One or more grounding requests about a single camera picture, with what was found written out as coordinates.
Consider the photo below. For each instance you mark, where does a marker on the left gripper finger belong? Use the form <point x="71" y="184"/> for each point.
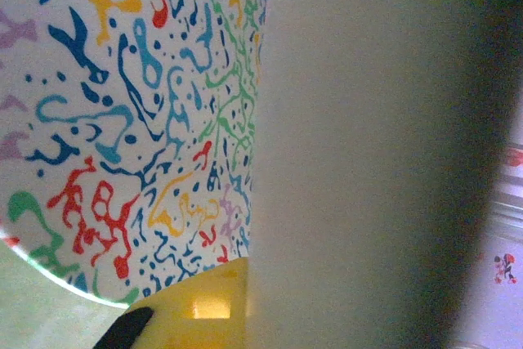
<point x="171" y="324"/>

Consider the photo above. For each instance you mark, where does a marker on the colourful squiggle pattern plate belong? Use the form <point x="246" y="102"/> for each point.
<point x="102" y="120"/>

